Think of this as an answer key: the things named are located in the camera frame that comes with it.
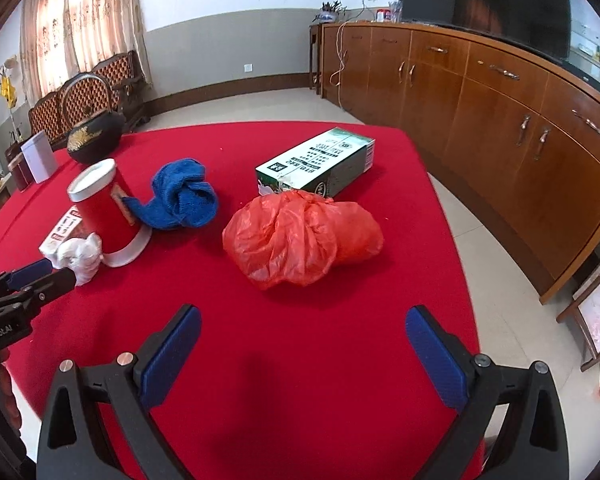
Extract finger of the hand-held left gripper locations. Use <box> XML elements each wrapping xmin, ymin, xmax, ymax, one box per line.
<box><xmin>0</xmin><ymin>258</ymin><xmax>54</xmax><ymax>302</ymax></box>
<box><xmin>0</xmin><ymin>266</ymin><xmax>77</xmax><ymax>329</ymax></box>

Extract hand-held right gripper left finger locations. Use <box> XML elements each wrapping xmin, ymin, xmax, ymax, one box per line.
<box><xmin>36</xmin><ymin>304</ymin><xmax>203</xmax><ymax>480</ymax></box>

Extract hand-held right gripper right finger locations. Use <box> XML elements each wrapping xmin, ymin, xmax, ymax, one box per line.
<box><xmin>405</xmin><ymin>305</ymin><xmax>571</xmax><ymax>480</ymax></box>

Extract white tissue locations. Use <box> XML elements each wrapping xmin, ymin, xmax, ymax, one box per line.
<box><xmin>55</xmin><ymin>232</ymin><xmax>104</xmax><ymax>286</ymax></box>

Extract small red and white box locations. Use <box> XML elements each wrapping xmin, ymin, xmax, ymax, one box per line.
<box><xmin>38</xmin><ymin>205</ymin><xmax>88</xmax><ymax>261</ymax></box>

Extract red canister with white lid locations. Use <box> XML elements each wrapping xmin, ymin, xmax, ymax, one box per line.
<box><xmin>66</xmin><ymin>158</ymin><xmax>154</xmax><ymax>267</ymax></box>

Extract blue towel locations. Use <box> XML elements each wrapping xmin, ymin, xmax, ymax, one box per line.
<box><xmin>122</xmin><ymin>158</ymin><xmax>220</xmax><ymax>231</ymax></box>

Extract orange plastic bag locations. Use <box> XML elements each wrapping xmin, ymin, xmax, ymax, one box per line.
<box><xmin>222</xmin><ymin>190</ymin><xmax>385</xmax><ymax>291</ymax></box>

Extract green and white carton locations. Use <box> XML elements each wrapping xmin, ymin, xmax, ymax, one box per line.
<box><xmin>255</xmin><ymin>127</ymin><xmax>377</xmax><ymax>199</ymax></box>

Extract person's left hand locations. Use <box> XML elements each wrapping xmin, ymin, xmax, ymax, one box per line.
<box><xmin>0</xmin><ymin>352</ymin><xmax>21</xmax><ymax>432</ymax></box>

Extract dark red tin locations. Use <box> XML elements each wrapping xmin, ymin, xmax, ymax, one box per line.
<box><xmin>5</xmin><ymin>142</ymin><xmax>31</xmax><ymax>192</ymax></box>

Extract white tin box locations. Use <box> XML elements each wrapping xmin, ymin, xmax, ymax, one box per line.
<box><xmin>20</xmin><ymin>131</ymin><xmax>57</xmax><ymax>185</ymax></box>

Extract carved wooden stand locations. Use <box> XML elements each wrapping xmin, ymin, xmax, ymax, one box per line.
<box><xmin>555</xmin><ymin>247</ymin><xmax>600</xmax><ymax>374</ymax></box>

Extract red tablecloth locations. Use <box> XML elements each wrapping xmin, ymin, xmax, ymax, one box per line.
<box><xmin>0</xmin><ymin>121</ymin><xmax>486</xmax><ymax>480</ymax></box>

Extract black iron teapot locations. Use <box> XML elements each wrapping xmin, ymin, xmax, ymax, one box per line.
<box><xmin>60</xmin><ymin>73</ymin><xmax>127</xmax><ymax>165</ymax></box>

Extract yellow artificial flowers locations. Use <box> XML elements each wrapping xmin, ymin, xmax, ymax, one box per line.
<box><xmin>0</xmin><ymin>57</ymin><xmax>21</xmax><ymax>131</ymax></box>

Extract carved wooden sofa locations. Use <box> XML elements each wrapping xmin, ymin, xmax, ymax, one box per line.
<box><xmin>28</xmin><ymin>50</ymin><xmax>151</xmax><ymax>154</ymax></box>

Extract long wooden cabinet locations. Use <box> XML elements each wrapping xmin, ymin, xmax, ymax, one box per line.
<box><xmin>319</xmin><ymin>19</ymin><xmax>600</xmax><ymax>306</ymax></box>

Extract beige patterned curtain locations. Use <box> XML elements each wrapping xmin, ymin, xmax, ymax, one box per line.
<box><xmin>19</xmin><ymin>0</ymin><xmax>154</xmax><ymax>106</ymax></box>

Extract black set-top box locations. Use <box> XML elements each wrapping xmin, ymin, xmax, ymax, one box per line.
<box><xmin>562</xmin><ymin>57</ymin><xmax>600</xmax><ymax>99</ymax></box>

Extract dark wooden side table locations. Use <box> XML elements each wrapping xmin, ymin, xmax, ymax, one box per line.
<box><xmin>307</xmin><ymin>22</ymin><xmax>324</xmax><ymax>95</ymax></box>

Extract small potted plant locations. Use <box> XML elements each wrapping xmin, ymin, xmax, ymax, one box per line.
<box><xmin>316</xmin><ymin>0</ymin><xmax>347</xmax><ymax>24</ymax></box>

